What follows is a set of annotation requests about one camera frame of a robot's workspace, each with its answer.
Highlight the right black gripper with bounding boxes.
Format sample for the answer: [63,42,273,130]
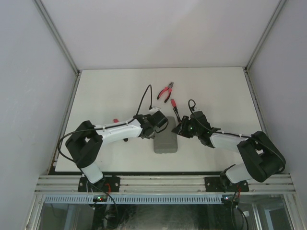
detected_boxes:
[174,116,201,139]

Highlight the black camera cable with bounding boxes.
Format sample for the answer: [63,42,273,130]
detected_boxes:
[188,99,286,173]
[57,84,154,166]

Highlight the aluminium frame post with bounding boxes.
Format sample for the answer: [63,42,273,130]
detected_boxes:
[243,0,287,156]
[33,0,81,142]

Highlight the blue slotted cable duct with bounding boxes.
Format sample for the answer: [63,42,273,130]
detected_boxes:
[45,194,223,205]

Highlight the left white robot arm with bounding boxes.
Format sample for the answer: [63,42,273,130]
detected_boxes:
[65,110,168,192]

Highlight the grey plastic tool case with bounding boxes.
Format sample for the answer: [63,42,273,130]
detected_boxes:
[153,116,178,154]

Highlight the right black camera cable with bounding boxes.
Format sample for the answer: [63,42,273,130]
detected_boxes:
[188,99,286,173]

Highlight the red handled pliers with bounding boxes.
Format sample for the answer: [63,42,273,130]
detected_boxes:
[157,82,174,103]

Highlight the red black screwdriver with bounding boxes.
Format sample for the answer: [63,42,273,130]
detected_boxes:
[170,99,178,113]
[173,108,181,123]

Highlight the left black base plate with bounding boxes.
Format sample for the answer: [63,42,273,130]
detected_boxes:
[78,176,120,193]

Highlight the right aluminium frame post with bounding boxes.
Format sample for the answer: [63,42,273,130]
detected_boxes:
[243,0,287,156]

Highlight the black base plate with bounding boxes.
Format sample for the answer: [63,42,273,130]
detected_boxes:
[78,176,120,193]
[204,176,249,193]

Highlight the left aluminium frame post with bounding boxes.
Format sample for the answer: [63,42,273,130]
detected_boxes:
[33,0,81,142]

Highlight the left black camera cable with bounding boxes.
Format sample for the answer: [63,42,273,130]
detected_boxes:
[57,84,154,166]

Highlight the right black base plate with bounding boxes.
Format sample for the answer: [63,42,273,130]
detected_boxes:
[204,176,249,193]

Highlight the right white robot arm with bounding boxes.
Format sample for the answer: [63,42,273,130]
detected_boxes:
[172,111,286,191]

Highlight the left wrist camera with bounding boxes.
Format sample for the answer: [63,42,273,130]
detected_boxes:
[149,106,161,115]

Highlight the aluminium mounting rail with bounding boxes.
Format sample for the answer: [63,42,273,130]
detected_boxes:
[35,174,295,195]

